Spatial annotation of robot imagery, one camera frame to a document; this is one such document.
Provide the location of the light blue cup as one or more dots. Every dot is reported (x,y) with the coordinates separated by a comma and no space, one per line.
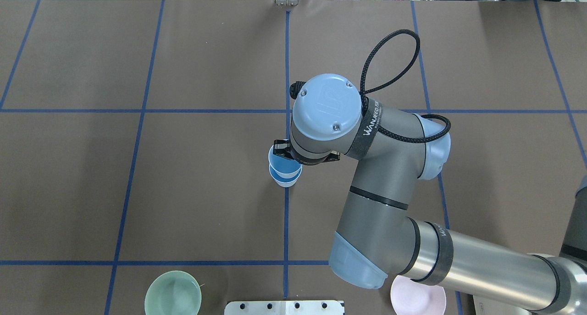
(283,167)
(284,182)

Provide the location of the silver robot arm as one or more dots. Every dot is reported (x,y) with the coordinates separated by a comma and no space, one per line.
(376,237)

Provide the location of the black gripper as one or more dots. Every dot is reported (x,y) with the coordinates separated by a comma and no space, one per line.
(280,149)

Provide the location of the pink bowl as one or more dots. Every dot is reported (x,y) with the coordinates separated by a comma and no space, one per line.
(411,298)

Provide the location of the green bowl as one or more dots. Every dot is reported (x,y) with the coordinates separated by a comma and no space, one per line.
(173,293)

